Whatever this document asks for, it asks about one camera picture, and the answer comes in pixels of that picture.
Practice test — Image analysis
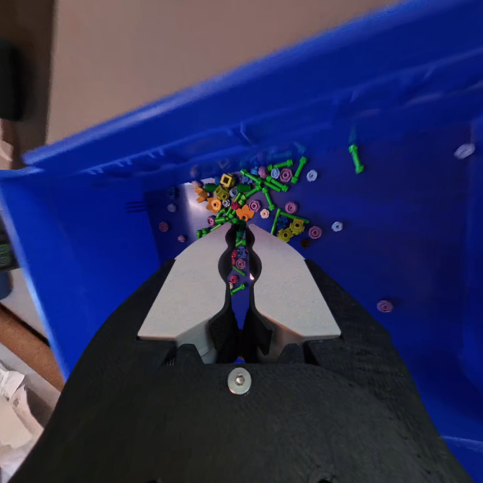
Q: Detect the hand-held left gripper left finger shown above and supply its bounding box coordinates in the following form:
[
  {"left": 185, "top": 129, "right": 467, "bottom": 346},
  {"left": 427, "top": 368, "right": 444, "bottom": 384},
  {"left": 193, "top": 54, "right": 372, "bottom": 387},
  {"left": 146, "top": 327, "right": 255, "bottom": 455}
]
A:
[{"left": 138, "top": 224, "right": 240, "bottom": 351}]

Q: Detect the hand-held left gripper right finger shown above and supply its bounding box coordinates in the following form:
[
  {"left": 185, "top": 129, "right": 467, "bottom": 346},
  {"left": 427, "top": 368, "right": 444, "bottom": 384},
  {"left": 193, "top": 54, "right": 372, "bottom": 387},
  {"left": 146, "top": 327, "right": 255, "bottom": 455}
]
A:
[{"left": 246, "top": 224, "right": 342, "bottom": 353}]

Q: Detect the pile of small toy bricks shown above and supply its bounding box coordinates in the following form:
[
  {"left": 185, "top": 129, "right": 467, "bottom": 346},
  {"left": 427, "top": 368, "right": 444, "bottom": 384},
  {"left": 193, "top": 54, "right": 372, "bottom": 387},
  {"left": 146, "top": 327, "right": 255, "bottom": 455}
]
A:
[{"left": 155, "top": 140, "right": 476, "bottom": 317}]

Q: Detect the blue plastic bin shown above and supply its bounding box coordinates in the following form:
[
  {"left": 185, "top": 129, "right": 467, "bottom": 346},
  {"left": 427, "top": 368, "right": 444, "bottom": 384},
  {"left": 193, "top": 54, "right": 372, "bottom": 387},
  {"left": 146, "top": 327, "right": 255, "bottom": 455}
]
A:
[{"left": 0, "top": 0, "right": 483, "bottom": 483}]

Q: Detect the white paper sheet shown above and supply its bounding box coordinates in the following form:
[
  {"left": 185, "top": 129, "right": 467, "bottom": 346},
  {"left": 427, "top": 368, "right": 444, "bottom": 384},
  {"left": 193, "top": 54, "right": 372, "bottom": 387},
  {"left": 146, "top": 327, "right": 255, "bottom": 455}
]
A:
[{"left": 0, "top": 366, "right": 40, "bottom": 455}]

